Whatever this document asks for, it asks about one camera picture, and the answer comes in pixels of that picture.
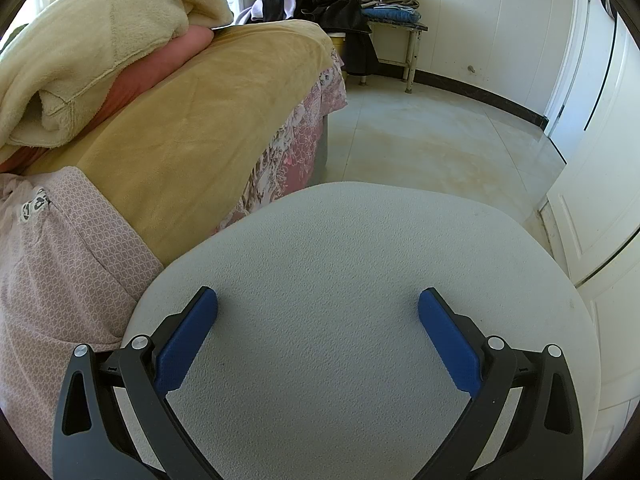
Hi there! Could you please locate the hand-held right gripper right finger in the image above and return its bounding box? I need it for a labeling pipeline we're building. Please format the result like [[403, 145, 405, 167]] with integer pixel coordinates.
[[415, 287, 586, 480]]

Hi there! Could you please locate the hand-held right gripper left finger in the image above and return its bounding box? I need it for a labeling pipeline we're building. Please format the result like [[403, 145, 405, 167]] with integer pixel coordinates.
[[51, 286, 221, 480]]

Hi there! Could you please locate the white textured table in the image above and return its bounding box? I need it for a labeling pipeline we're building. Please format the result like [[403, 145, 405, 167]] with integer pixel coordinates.
[[120, 181, 601, 480]]

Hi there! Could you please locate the pinkish grey printed blanket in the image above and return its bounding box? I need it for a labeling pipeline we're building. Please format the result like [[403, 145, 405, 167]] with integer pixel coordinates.
[[0, 166, 166, 411]]

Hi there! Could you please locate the yellow bed sheet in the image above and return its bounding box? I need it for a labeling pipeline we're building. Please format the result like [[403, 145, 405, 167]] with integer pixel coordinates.
[[22, 20, 346, 266]]

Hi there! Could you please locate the white door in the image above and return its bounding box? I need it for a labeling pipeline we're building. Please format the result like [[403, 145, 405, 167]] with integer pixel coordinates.
[[542, 0, 617, 137], [537, 10, 640, 461]]

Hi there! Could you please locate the pink floral bed skirt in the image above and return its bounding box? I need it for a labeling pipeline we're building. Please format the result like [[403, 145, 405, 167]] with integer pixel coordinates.
[[212, 52, 348, 236]]

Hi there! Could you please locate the pink duvet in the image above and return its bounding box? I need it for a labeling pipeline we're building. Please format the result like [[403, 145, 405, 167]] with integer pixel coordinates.
[[0, 25, 217, 173]]

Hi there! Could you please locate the white metal bench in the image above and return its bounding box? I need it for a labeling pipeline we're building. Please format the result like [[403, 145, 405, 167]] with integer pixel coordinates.
[[365, 20, 430, 95]]

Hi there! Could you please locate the cream fleece blanket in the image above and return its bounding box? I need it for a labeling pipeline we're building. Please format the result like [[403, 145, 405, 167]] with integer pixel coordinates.
[[0, 0, 236, 151]]

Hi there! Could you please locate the blue folded cloth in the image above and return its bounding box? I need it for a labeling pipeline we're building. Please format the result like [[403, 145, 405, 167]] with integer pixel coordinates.
[[361, 6, 421, 25]]

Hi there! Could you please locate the white cloth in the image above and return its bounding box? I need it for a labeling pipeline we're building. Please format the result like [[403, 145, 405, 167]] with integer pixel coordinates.
[[235, 0, 306, 26]]

